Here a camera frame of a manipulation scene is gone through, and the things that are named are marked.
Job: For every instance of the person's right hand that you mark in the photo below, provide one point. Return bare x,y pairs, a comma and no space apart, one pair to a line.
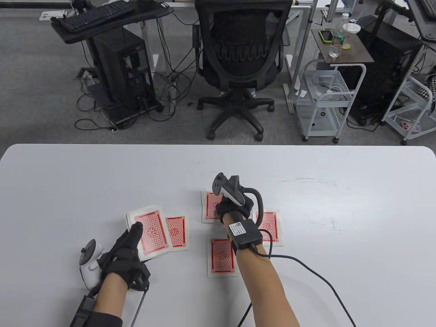
228,207

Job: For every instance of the person's left forearm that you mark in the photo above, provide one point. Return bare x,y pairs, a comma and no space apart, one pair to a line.
110,296

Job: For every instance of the brown top side table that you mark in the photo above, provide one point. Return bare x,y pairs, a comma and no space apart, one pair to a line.
357,51

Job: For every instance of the green case phone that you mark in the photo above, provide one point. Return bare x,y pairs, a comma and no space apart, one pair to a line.
326,36

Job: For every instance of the aluminium frame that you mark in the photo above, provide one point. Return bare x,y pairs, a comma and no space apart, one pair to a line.
290,98

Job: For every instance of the deck of red playing cards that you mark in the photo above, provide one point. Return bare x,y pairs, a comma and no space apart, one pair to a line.
153,231

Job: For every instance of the person's right forearm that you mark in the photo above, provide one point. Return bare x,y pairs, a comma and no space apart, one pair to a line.
265,293

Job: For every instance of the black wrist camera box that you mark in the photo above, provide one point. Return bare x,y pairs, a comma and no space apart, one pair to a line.
245,235
83,310

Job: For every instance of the black keyboard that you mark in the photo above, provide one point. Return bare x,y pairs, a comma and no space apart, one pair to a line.
95,15
430,6

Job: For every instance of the clear bottle green label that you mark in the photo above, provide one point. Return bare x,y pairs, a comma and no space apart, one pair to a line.
337,41

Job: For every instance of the white paper box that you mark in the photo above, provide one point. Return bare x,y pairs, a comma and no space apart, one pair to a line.
51,15

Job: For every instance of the white paper slip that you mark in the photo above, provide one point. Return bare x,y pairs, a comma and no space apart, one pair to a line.
301,92

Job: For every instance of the person's left hand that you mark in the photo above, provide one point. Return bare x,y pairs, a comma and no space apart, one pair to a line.
122,259

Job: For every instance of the grey floor power socket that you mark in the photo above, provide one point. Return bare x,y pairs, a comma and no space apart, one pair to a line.
87,73

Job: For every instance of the white VR controller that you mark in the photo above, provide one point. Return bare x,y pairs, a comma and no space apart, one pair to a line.
89,272
233,194

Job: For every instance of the white red-print packet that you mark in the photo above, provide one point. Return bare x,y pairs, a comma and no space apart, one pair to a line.
407,126

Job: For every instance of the black computer tower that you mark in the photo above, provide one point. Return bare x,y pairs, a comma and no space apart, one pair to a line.
119,68

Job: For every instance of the white desk leg frame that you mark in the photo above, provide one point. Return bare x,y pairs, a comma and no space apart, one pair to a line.
145,37

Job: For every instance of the clear plastic cup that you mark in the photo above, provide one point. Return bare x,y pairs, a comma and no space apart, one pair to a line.
352,28

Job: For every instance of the black mesh office chair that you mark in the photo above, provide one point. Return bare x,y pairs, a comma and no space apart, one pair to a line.
238,73

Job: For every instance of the black white checkered cloth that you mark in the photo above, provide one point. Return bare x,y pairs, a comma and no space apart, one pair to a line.
430,90

